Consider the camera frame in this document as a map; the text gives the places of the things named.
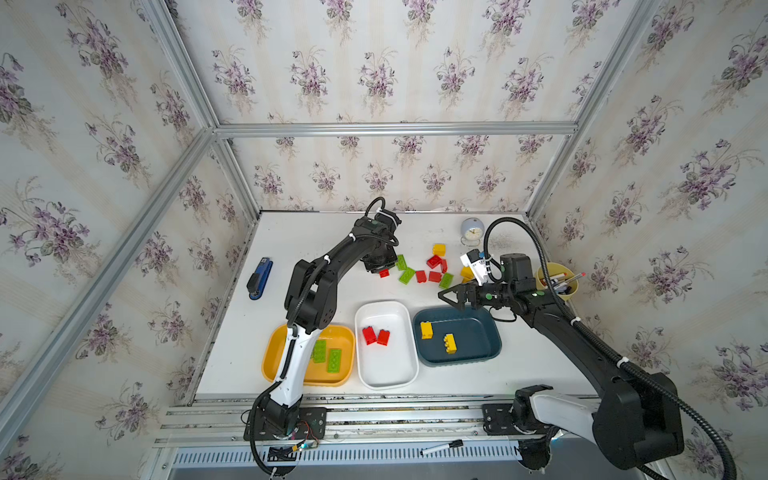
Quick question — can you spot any long green lego brick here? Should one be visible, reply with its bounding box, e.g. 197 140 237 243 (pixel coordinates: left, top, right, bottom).
311 339 327 364

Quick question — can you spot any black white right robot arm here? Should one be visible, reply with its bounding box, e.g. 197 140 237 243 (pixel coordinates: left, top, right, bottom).
438 247 738 479

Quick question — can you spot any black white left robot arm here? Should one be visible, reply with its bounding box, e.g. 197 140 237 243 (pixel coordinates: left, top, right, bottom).
244 196 401 443

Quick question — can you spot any dark teal plastic tray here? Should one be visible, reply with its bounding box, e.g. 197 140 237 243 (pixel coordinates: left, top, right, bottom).
412 306 502 367

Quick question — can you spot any small white alarm clock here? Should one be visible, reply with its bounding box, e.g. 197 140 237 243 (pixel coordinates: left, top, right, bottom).
460 217 485 247

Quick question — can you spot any yellow pen cup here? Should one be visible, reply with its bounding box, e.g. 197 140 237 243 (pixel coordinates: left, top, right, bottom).
535 262 586 301

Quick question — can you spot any yellow plastic tray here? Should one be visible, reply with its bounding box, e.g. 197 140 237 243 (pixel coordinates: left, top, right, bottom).
261 325 355 387

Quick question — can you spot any white plastic tray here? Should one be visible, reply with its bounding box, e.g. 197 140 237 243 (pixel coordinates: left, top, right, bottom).
354 301 419 390

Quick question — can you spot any blue stapler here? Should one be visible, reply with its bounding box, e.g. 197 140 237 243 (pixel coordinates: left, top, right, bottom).
246 257 273 301

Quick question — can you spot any black marker pen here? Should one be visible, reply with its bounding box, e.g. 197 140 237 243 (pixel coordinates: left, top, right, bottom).
419 439 464 457

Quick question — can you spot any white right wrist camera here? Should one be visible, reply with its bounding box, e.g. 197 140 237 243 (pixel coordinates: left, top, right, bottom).
460 249 490 286

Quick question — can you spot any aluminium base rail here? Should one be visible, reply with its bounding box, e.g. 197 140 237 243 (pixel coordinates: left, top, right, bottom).
141 394 527 479

